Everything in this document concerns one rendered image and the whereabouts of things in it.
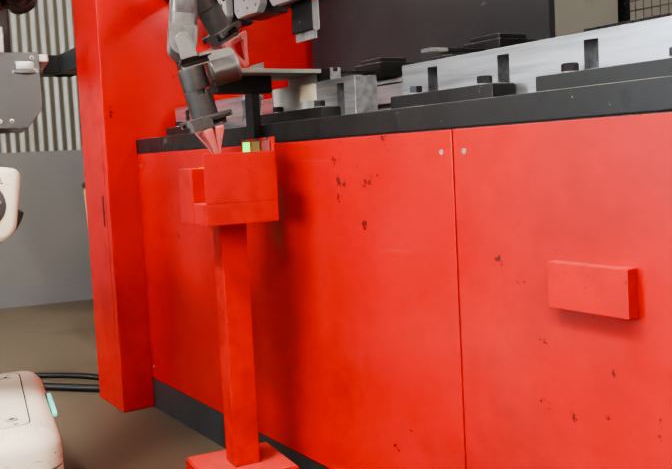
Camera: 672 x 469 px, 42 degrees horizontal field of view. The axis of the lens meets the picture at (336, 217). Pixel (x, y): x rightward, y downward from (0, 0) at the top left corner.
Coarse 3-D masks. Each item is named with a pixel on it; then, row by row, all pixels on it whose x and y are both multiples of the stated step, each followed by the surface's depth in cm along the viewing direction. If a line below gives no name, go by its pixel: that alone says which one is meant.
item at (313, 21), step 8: (304, 0) 216; (312, 0) 213; (296, 8) 219; (304, 8) 216; (312, 8) 213; (296, 16) 219; (304, 16) 216; (312, 16) 213; (296, 24) 220; (304, 24) 217; (312, 24) 213; (296, 32) 220; (304, 32) 218; (312, 32) 215; (296, 40) 222; (304, 40) 219
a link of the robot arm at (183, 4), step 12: (180, 0) 182; (192, 0) 183; (180, 12) 181; (192, 12) 182; (168, 24) 186; (180, 24) 181; (192, 24) 182; (168, 36) 186; (192, 36) 182; (168, 48) 184
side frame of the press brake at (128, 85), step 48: (96, 0) 275; (144, 0) 284; (96, 48) 278; (144, 48) 284; (240, 48) 302; (288, 48) 312; (96, 96) 281; (144, 96) 285; (96, 144) 285; (96, 192) 290; (96, 240) 294; (96, 288) 298; (144, 288) 287; (96, 336) 303; (144, 336) 287; (144, 384) 288
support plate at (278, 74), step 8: (248, 72) 200; (256, 72) 201; (264, 72) 202; (272, 72) 203; (280, 72) 204; (288, 72) 206; (296, 72) 207; (304, 72) 208; (312, 72) 209; (320, 72) 210
